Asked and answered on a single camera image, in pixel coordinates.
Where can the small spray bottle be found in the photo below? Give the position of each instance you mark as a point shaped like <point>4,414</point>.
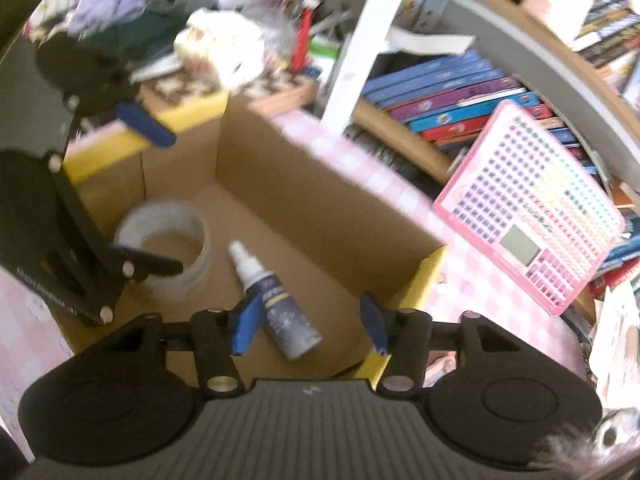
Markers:
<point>290,321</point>

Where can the row of dark books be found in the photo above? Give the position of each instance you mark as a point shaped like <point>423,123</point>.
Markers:
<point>385,152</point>

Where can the stack of paperback books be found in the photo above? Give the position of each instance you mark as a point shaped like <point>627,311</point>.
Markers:
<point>610,20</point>

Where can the yellow cardboard box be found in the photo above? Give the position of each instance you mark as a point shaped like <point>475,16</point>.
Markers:
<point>300,200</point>

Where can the pink toy learning tablet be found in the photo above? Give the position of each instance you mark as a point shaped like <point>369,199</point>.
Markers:
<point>500,200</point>

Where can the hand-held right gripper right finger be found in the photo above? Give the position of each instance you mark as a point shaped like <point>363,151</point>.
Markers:
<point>374,325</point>

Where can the white shelf post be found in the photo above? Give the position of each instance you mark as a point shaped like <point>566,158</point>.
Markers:
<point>357,45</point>

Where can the row of colourful books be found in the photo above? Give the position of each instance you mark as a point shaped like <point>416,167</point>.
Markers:
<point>440,90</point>

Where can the clear tape roll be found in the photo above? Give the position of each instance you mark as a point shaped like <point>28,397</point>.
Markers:
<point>198,240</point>

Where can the pink checkered printed mat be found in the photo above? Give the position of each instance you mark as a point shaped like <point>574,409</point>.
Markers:
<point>475,285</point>

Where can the white plastic bag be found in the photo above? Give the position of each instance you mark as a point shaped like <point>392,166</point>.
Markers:
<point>225,45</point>

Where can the dark green cloth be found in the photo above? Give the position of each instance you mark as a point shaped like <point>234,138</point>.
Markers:
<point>145,30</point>

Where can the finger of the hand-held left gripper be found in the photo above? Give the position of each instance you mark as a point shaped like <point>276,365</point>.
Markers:
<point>145,266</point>
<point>146,124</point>

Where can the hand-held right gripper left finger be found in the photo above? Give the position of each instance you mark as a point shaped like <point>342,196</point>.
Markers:
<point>246,325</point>

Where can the checkered game board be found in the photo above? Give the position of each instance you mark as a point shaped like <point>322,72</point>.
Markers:
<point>285,87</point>

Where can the purple cloth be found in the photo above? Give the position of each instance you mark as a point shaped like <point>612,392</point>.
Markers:
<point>107,5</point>

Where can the wooden shelf board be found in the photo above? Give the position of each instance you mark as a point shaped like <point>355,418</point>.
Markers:
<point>400,132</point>

